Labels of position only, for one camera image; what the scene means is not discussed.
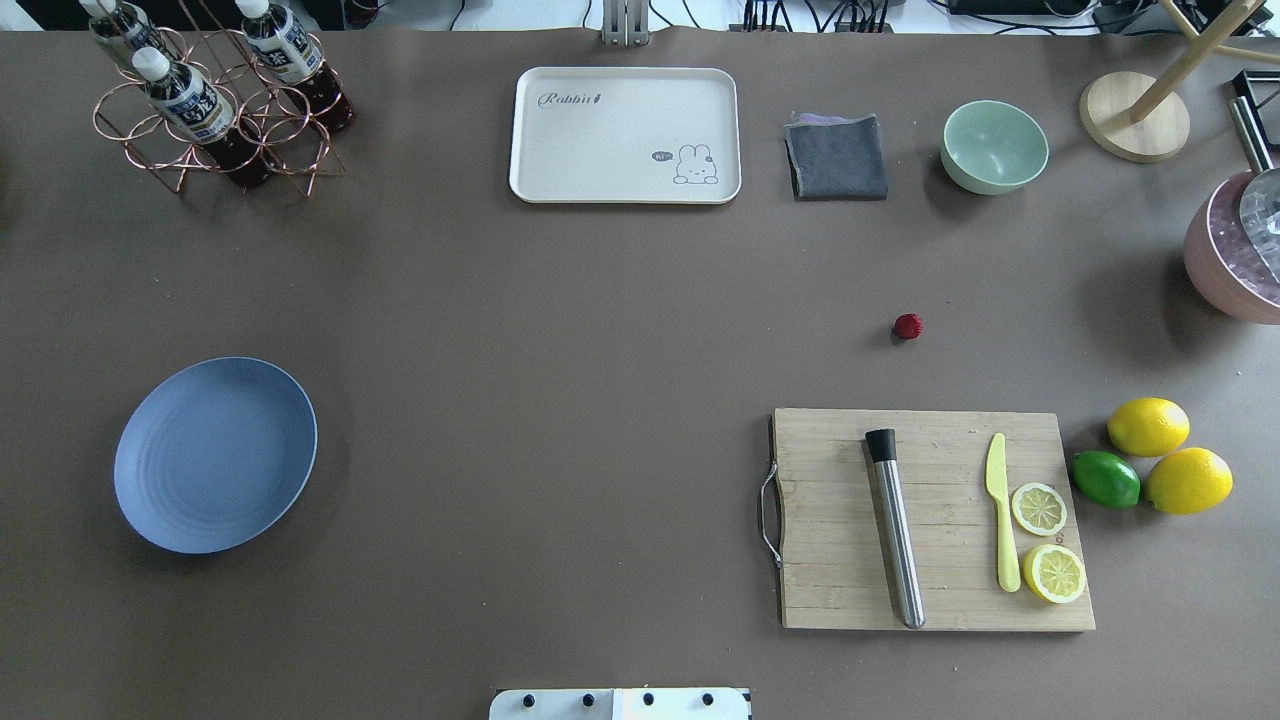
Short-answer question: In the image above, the red strawberry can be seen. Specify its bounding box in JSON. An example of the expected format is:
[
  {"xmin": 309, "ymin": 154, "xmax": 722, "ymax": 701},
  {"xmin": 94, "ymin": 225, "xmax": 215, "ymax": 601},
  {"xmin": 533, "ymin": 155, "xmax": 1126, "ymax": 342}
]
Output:
[{"xmin": 892, "ymin": 313, "xmax": 924, "ymax": 341}]

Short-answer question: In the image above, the blue round plate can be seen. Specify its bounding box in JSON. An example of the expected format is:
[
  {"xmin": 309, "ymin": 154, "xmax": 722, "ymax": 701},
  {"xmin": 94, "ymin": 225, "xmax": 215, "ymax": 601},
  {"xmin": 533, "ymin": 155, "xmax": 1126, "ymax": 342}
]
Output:
[{"xmin": 114, "ymin": 357, "xmax": 317, "ymax": 553}]

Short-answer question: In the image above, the cream rabbit tray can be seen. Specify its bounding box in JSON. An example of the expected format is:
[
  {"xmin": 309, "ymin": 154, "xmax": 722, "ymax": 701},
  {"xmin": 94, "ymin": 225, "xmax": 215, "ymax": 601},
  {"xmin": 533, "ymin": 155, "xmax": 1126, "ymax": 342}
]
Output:
[{"xmin": 508, "ymin": 67, "xmax": 742, "ymax": 205}]

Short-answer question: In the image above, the steel muddler black tip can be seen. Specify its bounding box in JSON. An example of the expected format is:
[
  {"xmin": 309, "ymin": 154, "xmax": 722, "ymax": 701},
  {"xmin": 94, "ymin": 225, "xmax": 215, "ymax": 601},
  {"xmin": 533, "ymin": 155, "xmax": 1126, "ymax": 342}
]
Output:
[{"xmin": 865, "ymin": 428, "xmax": 925, "ymax": 630}]

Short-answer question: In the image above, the grey folded cloth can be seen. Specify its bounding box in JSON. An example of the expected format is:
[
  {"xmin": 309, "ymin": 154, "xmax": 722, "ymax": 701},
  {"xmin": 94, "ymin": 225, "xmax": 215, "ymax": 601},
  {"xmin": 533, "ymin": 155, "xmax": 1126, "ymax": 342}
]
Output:
[{"xmin": 783, "ymin": 113, "xmax": 890, "ymax": 200}]

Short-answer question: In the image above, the wooden cutting board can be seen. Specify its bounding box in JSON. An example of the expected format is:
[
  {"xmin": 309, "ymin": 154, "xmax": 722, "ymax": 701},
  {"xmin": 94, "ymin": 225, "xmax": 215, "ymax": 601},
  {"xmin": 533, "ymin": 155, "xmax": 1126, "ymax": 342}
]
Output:
[{"xmin": 771, "ymin": 407, "xmax": 1094, "ymax": 632}]

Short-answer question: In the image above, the green bowl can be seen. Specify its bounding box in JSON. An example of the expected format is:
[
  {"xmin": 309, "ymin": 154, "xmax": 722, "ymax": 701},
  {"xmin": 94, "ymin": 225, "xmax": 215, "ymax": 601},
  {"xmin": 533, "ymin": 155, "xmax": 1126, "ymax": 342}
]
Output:
[{"xmin": 940, "ymin": 100, "xmax": 1050, "ymax": 196}]

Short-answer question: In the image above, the lemon half upper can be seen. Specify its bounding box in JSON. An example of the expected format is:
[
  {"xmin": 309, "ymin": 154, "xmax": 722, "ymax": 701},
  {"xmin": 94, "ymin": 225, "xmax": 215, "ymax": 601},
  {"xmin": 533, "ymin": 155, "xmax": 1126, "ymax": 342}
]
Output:
[{"xmin": 1010, "ymin": 483, "xmax": 1069, "ymax": 537}]

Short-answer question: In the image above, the lemon half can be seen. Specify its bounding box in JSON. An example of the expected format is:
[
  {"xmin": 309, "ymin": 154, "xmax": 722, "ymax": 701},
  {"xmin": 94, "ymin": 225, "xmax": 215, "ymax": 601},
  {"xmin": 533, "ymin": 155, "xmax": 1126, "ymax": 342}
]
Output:
[
  {"xmin": 1021, "ymin": 544, "xmax": 1087, "ymax": 603},
  {"xmin": 1010, "ymin": 483, "xmax": 1069, "ymax": 537}
]

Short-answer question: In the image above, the yellow plastic knife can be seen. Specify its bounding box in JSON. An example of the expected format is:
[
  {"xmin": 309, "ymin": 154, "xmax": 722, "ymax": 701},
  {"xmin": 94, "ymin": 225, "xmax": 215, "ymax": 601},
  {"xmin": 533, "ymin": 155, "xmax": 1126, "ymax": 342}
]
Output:
[{"xmin": 984, "ymin": 432, "xmax": 1021, "ymax": 593}]

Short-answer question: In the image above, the lemon half lower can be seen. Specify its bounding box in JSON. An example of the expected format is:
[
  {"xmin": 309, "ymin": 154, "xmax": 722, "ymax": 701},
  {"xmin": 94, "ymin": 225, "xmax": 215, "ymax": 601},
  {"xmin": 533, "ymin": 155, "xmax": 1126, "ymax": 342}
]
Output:
[{"xmin": 1021, "ymin": 544, "xmax": 1087, "ymax": 603}]

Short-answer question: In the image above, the drink bottle back right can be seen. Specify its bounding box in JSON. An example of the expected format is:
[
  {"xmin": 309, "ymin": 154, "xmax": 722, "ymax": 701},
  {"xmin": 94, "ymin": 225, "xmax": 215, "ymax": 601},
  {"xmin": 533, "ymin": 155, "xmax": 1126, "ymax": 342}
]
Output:
[{"xmin": 236, "ymin": 1, "xmax": 355, "ymax": 133}]

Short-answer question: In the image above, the drink bottle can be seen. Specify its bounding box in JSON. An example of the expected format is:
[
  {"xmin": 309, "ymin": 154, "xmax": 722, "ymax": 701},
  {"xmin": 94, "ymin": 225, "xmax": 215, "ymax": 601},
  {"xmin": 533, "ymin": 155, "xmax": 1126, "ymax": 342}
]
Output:
[
  {"xmin": 236, "ymin": 1, "xmax": 355, "ymax": 133},
  {"xmin": 79, "ymin": 0, "xmax": 180, "ymax": 77},
  {"xmin": 131, "ymin": 46, "xmax": 273, "ymax": 188}
]

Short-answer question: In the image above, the green lime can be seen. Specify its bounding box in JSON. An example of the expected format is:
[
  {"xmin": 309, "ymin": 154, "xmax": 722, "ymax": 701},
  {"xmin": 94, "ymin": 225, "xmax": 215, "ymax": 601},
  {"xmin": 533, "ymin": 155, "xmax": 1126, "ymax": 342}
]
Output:
[{"xmin": 1070, "ymin": 450, "xmax": 1142, "ymax": 509}]

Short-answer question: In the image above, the yellow lemon upper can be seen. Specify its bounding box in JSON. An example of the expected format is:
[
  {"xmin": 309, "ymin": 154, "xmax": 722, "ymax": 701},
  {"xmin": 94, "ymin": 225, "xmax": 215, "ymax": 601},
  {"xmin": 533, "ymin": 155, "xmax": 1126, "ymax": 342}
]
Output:
[{"xmin": 1106, "ymin": 397, "xmax": 1190, "ymax": 457}]

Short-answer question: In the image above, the yellow lemon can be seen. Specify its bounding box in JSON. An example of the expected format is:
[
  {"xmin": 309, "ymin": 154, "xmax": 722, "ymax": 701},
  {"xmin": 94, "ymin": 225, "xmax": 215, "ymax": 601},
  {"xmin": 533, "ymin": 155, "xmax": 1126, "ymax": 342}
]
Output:
[
  {"xmin": 1106, "ymin": 397, "xmax": 1190, "ymax": 457},
  {"xmin": 1146, "ymin": 447, "xmax": 1234, "ymax": 515}
]

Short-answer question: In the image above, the drink bottle front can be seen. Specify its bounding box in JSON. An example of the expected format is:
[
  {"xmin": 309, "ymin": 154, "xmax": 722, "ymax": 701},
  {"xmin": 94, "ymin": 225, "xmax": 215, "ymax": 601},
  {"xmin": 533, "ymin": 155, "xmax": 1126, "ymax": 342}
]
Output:
[{"xmin": 131, "ymin": 46, "xmax": 273, "ymax": 188}]

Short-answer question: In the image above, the wooden stand with base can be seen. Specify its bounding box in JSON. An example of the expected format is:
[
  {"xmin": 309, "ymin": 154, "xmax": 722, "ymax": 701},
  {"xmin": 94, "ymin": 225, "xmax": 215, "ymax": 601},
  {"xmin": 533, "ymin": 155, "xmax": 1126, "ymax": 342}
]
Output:
[{"xmin": 1078, "ymin": 1, "xmax": 1279, "ymax": 163}]

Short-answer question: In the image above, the yellow lemon lower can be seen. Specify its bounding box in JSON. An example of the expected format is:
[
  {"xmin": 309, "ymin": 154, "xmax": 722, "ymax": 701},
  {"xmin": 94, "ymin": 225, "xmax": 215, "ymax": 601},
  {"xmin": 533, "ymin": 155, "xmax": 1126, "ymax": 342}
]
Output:
[{"xmin": 1146, "ymin": 447, "xmax": 1234, "ymax": 515}]

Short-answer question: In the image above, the pink ice bucket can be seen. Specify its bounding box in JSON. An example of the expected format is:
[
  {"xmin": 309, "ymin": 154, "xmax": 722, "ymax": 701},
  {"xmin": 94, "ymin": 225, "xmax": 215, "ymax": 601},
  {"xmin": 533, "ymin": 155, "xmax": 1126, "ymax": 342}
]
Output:
[{"xmin": 1183, "ymin": 170, "xmax": 1279, "ymax": 325}]

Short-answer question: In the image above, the drink bottle back left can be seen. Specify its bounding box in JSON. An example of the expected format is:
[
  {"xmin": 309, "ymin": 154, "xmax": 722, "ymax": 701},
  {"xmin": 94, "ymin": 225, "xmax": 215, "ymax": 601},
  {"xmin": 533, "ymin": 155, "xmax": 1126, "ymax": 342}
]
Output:
[{"xmin": 79, "ymin": 0, "xmax": 180, "ymax": 77}]

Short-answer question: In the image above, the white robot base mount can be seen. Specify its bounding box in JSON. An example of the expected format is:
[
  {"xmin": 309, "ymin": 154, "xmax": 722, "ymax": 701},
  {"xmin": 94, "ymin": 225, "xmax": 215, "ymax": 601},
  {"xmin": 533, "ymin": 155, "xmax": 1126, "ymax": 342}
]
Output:
[{"xmin": 488, "ymin": 687, "xmax": 753, "ymax": 719}]

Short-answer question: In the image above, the copper wire bottle rack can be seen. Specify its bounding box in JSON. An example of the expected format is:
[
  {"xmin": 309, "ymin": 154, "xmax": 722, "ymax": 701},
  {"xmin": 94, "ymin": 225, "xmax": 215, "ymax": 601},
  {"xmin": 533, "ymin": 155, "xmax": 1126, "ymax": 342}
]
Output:
[{"xmin": 92, "ymin": 1, "xmax": 346, "ymax": 197}]

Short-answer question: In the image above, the black metal frame object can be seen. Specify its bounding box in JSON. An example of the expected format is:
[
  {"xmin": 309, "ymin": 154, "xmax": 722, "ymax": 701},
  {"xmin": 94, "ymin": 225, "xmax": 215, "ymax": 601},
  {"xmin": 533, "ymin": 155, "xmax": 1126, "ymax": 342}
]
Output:
[{"xmin": 1228, "ymin": 69, "xmax": 1279, "ymax": 176}]

